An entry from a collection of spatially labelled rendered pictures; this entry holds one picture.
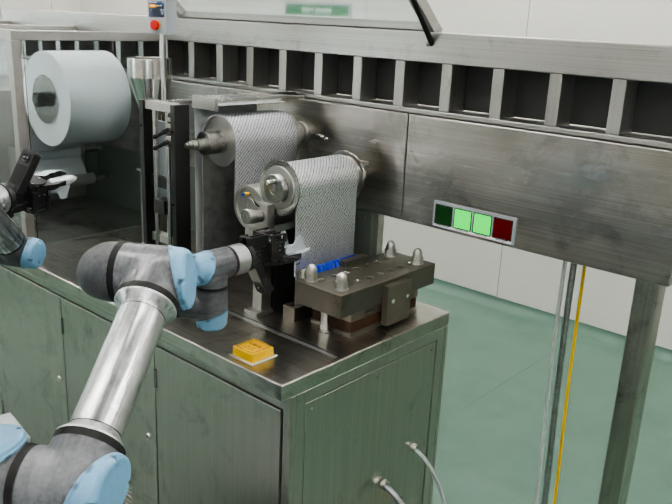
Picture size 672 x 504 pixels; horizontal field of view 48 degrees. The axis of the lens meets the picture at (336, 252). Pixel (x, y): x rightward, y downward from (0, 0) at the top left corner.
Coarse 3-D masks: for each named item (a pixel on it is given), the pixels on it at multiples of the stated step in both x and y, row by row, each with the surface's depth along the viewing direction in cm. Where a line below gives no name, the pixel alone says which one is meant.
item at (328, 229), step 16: (304, 208) 197; (320, 208) 202; (336, 208) 207; (352, 208) 212; (304, 224) 199; (320, 224) 203; (336, 224) 208; (352, 224) 214; (304, 240) 200; (320, 240) 205; (336, 240) 210; (352, 240) 215; (304, 256) 202; (320, 256) 206; (336, 256) 212
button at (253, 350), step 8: (240, 344) 181; (248, 344) 181; (256, 344) 182; (264, 344) 182; (240, 352) 179; (248, 352) 177; (256, 352) 177; (264, 352) 179; (272, 352) 181; (248, 360) 177; (256, 360) 177
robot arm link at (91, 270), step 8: (96, 248) 141; (104, 248) 140; (112, 248) 140; (88, 256) 141; (96, 256) 140; (104, 256) 139; (80, 264) 142; (88, 264) 140; (96, 264) 139; (104, 264) 139; (80, 272) 142; (88, 272) 140; (96, 272) 139; (104, 272) 138; (80, 280) 142; (88, 280) 140; (96, 280) 139; (104, 280) 139; (88, 288) 141; (96, 288) 140; (104, 288) 139; (96, 296) 142; (104, 296) 141
